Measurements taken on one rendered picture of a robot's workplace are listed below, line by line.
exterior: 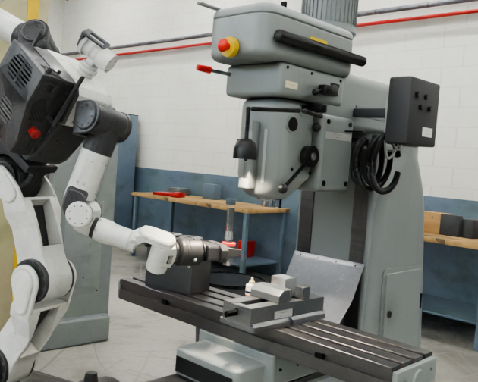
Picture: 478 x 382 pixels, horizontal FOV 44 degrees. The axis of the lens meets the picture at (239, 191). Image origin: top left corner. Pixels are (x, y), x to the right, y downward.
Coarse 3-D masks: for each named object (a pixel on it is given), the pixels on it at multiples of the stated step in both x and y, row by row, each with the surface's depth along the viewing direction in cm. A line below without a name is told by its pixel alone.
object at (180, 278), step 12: (204, 240) 223; (204, 264) 219; (156, 276) 222; (168, 276) 219; (180, 276) 216; (192, 276) 214; (204, 276) 220; (168, 288) 219; (180, 288) 216; (192, 288) 214; (204, 288) 221
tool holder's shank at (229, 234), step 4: (228, 208) 187; (232, 208) 187; (228, 212) 187; (232, 212) 187; (228, 216) 187; (232, 216) 187; (228, 220) 187; (232, 220) 188; (228, 224) 187; (232, 224) 188; (228, 228) 187; (232, 228) 188; (228, 232) 187; (232, 232) 188; (228, 236) 187; (232, 236) 188; (228, 240) 188
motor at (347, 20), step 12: (312, 0) 203; (324, 0) 201; (336, 0) 200; (348, 0) 202; (312, 12) 203; (324, 12) 201; (336, 12) 200; (348, 12) 202; (336, 24) 200; (348, 24) 202
